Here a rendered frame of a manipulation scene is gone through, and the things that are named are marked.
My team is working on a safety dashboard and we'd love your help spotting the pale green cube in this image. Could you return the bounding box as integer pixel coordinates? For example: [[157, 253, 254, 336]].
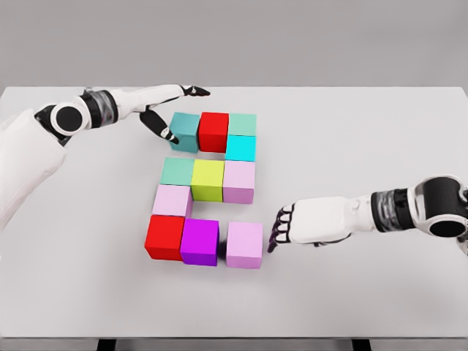
[[159, 157, 195, 186], [228, 113, 257, 137]]

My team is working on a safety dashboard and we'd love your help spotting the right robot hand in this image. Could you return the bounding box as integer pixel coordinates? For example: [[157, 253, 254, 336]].
[[266, 196, 352, 254]]

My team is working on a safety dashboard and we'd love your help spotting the purple cube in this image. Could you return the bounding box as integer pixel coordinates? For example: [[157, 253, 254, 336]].
[[179, 218, 220, 267]]

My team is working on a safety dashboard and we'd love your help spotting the yellow-green cube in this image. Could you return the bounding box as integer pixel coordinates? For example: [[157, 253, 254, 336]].
[[190, 159, 225, 203]]

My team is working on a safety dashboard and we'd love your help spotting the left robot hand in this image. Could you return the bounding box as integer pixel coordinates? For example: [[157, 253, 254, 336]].
[[127, 84, 212, 145]]

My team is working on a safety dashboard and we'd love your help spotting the cyan cube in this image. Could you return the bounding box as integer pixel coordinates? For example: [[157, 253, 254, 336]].
[[224, 134, 257, 162]]

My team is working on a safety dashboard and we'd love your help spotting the teal cube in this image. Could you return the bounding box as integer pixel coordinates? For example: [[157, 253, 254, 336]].
[[168, 111, 201, 154]]

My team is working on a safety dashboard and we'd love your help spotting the red cube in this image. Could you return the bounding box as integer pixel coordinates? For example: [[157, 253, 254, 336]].
[[197, 111, 230, 154], [144, 214, 186, 262]]

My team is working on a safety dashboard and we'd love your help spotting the light pink cube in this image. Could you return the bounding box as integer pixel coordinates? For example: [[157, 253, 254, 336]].
[[222, 160, 256, 205], [225, 221, 264, 270], [151, 184, 194, 218]]

